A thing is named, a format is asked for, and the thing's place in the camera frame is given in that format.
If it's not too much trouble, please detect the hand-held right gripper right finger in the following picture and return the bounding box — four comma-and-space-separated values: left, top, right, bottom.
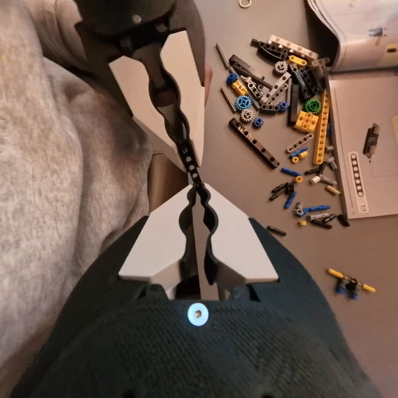
198, 183, 279, 299

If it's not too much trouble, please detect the pile of small lego pieces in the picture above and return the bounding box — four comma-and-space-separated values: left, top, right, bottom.
216, 34, 350, 231

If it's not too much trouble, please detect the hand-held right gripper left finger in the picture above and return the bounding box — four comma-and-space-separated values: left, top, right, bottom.
118, 183, 196, 299

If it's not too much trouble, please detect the person's left forearm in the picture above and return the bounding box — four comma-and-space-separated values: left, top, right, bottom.
19, 0, 91, 75

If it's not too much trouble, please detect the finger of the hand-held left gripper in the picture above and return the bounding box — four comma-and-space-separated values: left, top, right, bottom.
108, 55, 191, 172
160, 29, 206, 167

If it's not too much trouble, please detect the flat open instruction booklet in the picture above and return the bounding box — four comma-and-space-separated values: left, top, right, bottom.
328, 75, 398, 220

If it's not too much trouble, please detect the thin black lego beam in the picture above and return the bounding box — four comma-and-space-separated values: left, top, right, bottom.
177, 106, 203, 199

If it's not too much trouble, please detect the person's grey hoodie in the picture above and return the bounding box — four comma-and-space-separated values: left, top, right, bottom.
0, 0, 153, 342

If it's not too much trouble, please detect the long yellow lego beam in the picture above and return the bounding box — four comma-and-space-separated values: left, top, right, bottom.
312, 90, 331, 165

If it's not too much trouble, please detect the long black lego beam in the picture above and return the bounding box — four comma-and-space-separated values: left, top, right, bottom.
228, 118, 280, 170

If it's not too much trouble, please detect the yellow axle lego assembly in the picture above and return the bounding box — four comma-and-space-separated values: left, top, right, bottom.
327, 268, 377, 300

